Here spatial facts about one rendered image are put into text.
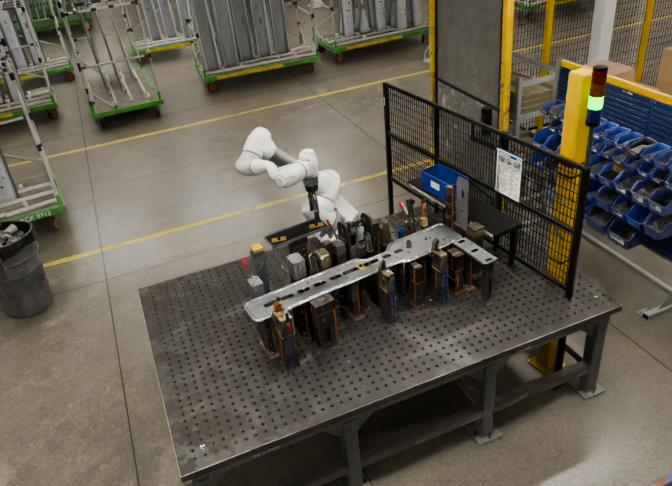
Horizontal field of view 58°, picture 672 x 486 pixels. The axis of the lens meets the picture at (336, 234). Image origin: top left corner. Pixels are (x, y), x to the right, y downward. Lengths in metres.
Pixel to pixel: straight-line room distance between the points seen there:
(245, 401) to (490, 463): 1.47
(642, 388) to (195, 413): 2.76
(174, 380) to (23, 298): 2.36
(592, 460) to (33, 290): 4.29
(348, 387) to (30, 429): 2.32
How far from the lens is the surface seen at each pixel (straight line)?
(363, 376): 3.31
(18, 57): 12.43
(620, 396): 4.35
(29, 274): 5.52
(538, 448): 3.96
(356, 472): 3.59
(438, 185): 4.12
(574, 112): 3.43
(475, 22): 5.61
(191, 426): 3.26
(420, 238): 3.78
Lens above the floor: 3.05
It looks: 32 degrees down
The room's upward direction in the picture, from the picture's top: 6 degrees counter-clockwise
